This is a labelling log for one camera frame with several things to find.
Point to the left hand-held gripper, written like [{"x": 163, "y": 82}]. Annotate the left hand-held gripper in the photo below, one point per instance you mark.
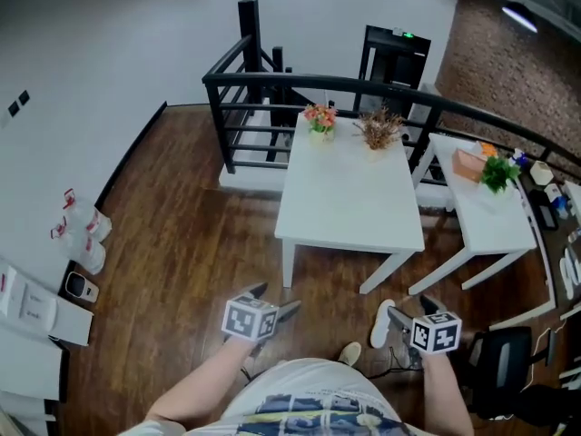
[{"x": 247, "y": 318}]

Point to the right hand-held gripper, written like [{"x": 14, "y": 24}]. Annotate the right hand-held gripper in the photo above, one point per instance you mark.
[{"x": 436, "y": 334}]

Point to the white slipper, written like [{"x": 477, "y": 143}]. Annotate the white slipper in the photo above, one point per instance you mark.
[{"x": 380, "y": 329}]

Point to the person's right forearm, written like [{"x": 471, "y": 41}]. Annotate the person's right forearm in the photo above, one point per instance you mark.
[{"x": 447, "y": 393}]

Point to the person's left forearm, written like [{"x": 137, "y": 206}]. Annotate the person's left forearm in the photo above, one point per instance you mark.
[{"x": 204, "y": 379}]

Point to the beige shoe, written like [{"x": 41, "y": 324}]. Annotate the beige shoe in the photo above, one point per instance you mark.
[{"x": 350, "y": 353}]

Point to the white printed t-shirt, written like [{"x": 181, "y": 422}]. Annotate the white printed t-shirt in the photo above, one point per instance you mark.
[{"x": 308, "y": 379}]

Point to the black office chair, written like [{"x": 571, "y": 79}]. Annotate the black office chair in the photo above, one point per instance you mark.
[{"x": 499, "y": 361}]

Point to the small white table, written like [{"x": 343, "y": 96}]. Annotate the small white table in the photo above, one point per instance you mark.
[{"x": 490, "y": 225}]

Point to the large white table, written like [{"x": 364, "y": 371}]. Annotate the large white table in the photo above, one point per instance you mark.
[{"x": 349, "y": 198}]

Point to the orange tissue box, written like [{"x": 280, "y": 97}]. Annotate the orange tissue box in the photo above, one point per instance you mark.
[{"x": 467, "y": 166}]

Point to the green plant in white pot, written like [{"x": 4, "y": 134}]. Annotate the green plant in white pot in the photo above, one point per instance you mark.
[{"x": 497, "y": 173}]

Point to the black tray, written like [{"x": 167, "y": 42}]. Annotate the black tray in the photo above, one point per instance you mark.
[{"x": 544, "y": 211}]

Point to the pink flowers in white pot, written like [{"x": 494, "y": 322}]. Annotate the pink flowers in white pot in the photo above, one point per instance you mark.
[{"x": 322, "y": 135}]

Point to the orange packet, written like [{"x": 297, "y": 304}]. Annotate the orange packet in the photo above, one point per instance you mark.
[{"x": 489, "y": 150}]

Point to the dried brown plant in pot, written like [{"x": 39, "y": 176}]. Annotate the dried brown plant in pot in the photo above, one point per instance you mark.
[{"x": 379, "y": 130}]

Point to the blue spray bottle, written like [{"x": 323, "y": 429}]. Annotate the blue spray bottle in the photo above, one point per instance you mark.
[{"x": 518, "y": 158}]

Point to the white tissue box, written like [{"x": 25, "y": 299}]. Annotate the white tissue box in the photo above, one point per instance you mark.
[{"x": 541, "y": 173}]

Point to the small white bin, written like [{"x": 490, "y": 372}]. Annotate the small white bin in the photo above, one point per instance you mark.
[{"x": 79, "y": 286}]

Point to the clear plastic water bottle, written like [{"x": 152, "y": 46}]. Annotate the clear plastic water bottle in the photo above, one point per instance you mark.
[
  {"x": 84, "y": 250},
  {"x": 88, "y": 218}
]

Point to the black metal railing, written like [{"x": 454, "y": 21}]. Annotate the black metal railing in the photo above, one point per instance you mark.
[{"x": 318, "y": 81}]

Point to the black door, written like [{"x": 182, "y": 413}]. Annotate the black door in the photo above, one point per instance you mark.
[{"x": 390, "y": 66}]

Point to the white packet with red print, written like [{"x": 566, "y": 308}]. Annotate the white packet with red print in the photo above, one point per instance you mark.
[{"x": 6, "y": 289}]

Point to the green exit sign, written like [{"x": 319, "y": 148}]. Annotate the green exit sign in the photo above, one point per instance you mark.
[{"x": 405, "y": 33}]

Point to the ceiling light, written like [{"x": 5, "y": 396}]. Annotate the ceiling light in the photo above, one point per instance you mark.
[{"x": 519, "y": 17}]

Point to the black wall switch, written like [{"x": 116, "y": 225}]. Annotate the black wall switch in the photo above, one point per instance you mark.
[
  {"x": 24, "y": 97},
  {"x": 13, "y": 108}
]

